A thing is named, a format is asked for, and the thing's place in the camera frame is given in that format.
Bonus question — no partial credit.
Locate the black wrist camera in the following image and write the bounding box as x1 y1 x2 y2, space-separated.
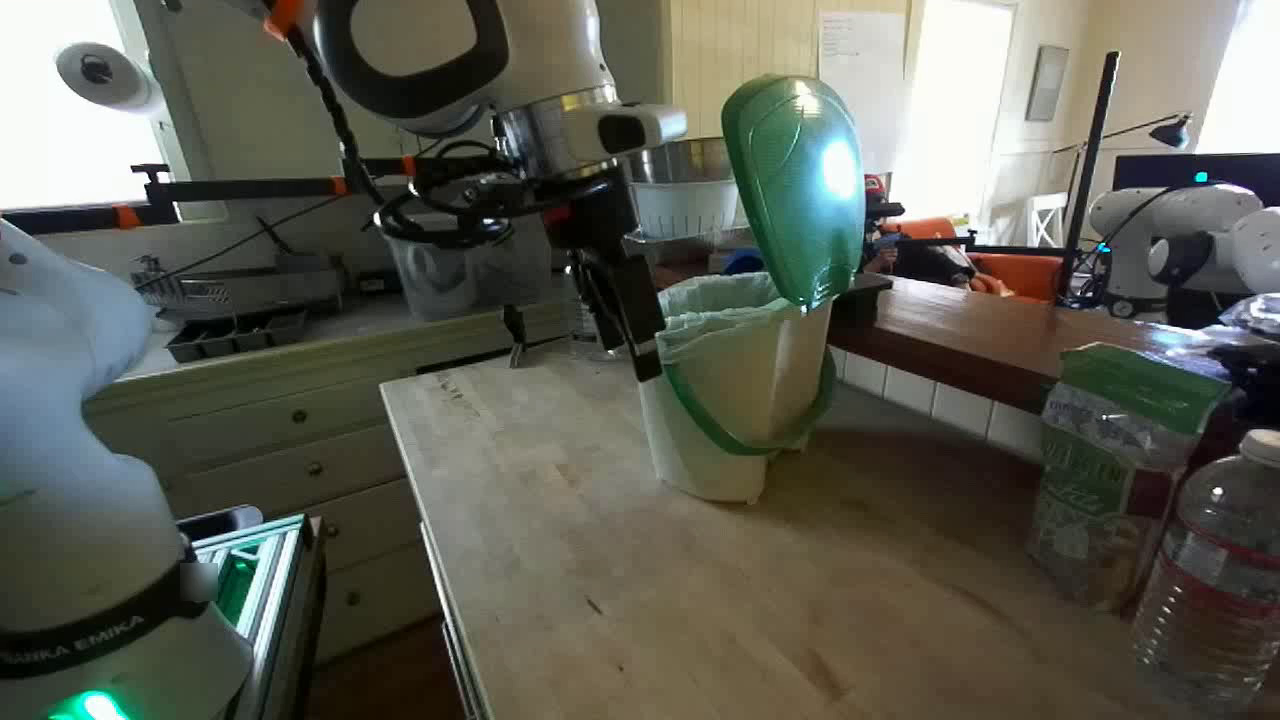
434 164 551 232

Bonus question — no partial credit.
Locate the black desk lamp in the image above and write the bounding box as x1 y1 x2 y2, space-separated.
1056 48 1198 299

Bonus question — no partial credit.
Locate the green snack bag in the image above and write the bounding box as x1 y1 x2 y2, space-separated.
1024 335 1236 616

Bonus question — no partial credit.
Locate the pale green bin liner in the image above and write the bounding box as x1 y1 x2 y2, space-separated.
653 266 835 405

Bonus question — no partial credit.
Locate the white drawer cabinet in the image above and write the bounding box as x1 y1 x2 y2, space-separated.
83 295 579 672

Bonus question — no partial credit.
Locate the orange cable strap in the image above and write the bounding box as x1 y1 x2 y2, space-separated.
259 0 314 39

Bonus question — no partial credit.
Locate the white compost bin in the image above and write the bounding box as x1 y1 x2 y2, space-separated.
636 295 842 513

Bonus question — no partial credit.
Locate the framed wall picture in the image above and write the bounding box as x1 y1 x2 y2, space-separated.
1021 39 1073 126

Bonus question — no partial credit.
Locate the small black table clamp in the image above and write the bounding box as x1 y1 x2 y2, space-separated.
500 299 533 370

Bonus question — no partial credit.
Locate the clear water bottle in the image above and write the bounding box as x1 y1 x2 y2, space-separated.
1129 424 1280 715

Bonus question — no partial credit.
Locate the white wall paper sheet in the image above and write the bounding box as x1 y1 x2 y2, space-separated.
815 9 912 136

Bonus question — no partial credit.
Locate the dark wooden counter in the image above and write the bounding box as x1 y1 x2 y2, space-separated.
830 272 1280 414

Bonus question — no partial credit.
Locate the clear plastic container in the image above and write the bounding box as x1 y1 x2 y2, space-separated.
375 194 559 323

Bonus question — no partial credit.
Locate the green bin handle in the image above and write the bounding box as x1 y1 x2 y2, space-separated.
661 346 842 459

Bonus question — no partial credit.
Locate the black bar with orange clips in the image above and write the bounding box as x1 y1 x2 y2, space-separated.
0 150 457 239

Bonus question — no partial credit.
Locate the green bin lid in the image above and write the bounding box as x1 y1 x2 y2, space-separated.
719 71 872 316

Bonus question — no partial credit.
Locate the green-lit metal control box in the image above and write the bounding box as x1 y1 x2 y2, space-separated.
177 505 333 720

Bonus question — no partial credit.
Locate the grey dish rack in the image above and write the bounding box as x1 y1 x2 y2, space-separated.
132 253 351 323

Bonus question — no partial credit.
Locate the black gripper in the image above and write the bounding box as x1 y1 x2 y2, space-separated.
535 156 668 383

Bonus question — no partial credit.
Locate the orange cushion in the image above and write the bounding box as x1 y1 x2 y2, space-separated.
976 246 1073 302

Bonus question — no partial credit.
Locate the round white wall fixture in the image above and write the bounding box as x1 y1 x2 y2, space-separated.
52 36 162 114

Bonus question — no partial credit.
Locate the silver and white pot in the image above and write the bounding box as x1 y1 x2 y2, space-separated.
619 133 748 246

